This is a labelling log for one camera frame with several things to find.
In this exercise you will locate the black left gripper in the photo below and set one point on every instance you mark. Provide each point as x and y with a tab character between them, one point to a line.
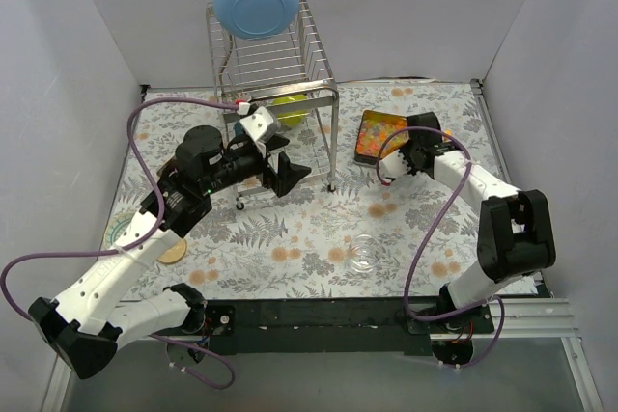
269	172

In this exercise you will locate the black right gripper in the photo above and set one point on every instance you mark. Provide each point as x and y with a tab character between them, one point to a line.
422	124

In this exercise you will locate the square tin of star candies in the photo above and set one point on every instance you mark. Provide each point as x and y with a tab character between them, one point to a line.
375	127

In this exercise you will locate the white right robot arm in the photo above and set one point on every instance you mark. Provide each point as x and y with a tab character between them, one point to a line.
515	236

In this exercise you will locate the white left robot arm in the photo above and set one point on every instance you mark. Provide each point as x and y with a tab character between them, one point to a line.
86	324

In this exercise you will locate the blue and white mug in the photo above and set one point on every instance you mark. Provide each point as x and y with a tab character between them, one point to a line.
238	128

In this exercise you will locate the floral patterned table mat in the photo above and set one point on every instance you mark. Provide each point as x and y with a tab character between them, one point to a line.
297	246

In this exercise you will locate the clear plastic jar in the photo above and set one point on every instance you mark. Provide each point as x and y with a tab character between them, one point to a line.
363	254

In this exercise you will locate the gold round jar lid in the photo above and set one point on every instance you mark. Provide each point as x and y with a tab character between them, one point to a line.
174	254

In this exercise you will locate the blue plate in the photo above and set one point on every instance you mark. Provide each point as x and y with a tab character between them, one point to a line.
255	19

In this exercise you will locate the patterned ceramic bowl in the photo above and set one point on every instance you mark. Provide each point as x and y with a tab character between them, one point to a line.
116	228

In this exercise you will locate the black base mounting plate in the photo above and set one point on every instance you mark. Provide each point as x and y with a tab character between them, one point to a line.
329	325

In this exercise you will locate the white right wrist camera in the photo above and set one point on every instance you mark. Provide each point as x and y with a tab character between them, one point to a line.
393	166

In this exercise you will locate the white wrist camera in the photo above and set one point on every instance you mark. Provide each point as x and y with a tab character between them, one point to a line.
258	123
393	166

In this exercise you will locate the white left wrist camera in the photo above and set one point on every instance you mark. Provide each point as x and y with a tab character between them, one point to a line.
258	123

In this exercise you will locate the steel wire dish rack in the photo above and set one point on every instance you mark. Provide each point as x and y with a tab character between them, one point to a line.
288	73

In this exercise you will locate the aluminium table edge rail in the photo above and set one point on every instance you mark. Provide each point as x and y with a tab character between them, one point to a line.
363	354

